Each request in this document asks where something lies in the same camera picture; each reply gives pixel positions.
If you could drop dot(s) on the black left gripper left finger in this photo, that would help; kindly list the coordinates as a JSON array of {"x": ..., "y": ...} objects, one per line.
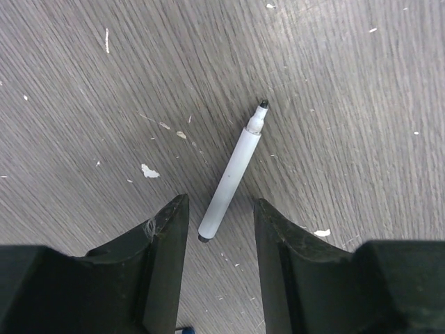
[{"x": 137, "y": 276}]

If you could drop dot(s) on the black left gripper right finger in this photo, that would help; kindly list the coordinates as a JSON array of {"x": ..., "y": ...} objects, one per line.
[{"x": 304, "y": 280}]

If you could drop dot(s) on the white pen black tip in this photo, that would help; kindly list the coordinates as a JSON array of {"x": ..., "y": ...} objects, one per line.
[{"x": 233, "y": 174}]

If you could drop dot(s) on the white pen blue end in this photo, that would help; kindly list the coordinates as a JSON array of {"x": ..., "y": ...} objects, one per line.
[{"x": 186, "y": 330}]

